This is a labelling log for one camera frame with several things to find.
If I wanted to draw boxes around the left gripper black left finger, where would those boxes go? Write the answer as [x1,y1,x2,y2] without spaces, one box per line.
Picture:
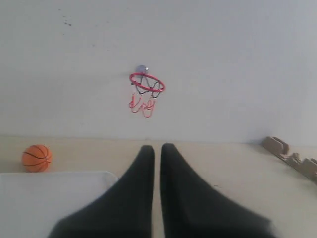
[49,145,155,238]

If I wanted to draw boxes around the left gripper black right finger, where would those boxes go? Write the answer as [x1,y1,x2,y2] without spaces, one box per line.
[160,143,276,238]

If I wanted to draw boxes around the small orange basketball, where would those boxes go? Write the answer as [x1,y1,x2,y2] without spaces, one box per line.
[21,144,52,173]

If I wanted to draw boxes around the red mini basketball hoop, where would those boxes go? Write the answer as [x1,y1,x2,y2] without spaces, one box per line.
[128,65,166,118]

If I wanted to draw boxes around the white plastic tray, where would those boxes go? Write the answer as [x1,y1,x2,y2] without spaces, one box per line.
[0,171,118,238]

